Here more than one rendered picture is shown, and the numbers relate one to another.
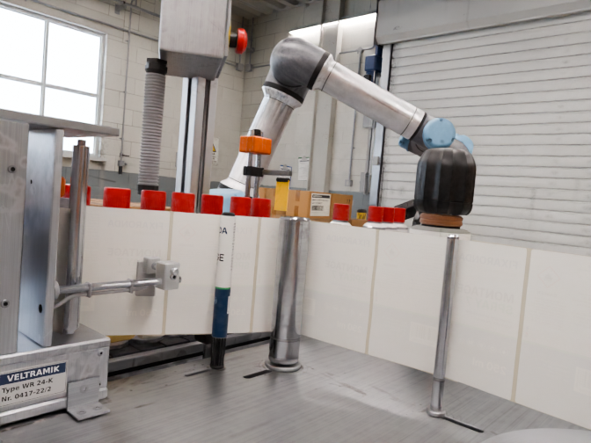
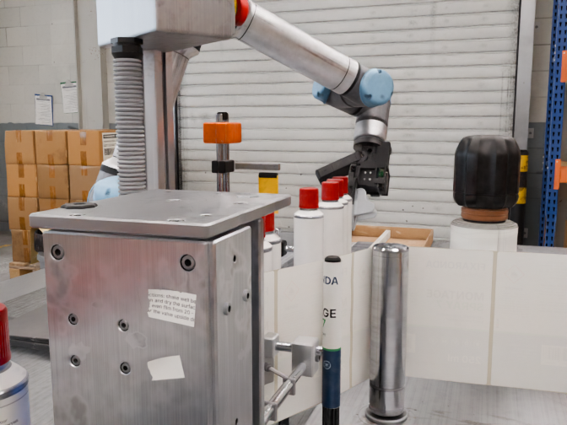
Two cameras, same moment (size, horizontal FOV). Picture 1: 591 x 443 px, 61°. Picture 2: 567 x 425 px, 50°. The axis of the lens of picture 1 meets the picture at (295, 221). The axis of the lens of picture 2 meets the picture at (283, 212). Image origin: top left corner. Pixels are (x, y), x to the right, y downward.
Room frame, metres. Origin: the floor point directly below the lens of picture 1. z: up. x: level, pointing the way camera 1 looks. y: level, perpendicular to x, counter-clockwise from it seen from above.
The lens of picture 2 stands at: (0.09, 0.34, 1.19)
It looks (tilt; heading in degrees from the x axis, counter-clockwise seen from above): 8 degrees down; 338
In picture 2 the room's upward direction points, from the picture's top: straight up
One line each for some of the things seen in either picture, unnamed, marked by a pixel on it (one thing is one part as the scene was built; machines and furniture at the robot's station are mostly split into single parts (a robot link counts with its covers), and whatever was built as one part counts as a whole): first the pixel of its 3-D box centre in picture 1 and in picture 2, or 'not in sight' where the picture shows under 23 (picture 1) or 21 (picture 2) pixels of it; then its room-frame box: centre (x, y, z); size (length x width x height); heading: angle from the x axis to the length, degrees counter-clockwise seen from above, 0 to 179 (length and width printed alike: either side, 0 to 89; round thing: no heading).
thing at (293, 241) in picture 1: (288, 292); (388, 332); (0.61, 0.00, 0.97); 0.05 x 0.05 x 0.19
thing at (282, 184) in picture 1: (281, 193); (268, 192); (0.90, 0.03, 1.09); 0.03 x 0.01 x 0.06; 49
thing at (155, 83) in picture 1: (151, 128); (130, 135); (0.79, 0.24, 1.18); 0.04 x 0.04 x 0.21
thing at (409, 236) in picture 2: not in sight; (383, 241); (1.60, -0.60, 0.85); 0.30 x 0.26 x 0.04; 139
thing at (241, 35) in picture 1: (237, 40); (233, 8); (0.79, 0.11, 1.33); 0.04 x 0.03 x 0.04; 14
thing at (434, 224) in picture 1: (437, 252); (483, 247); (0.72, -0.21, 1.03); 0.09 x 0.09 x 0.30
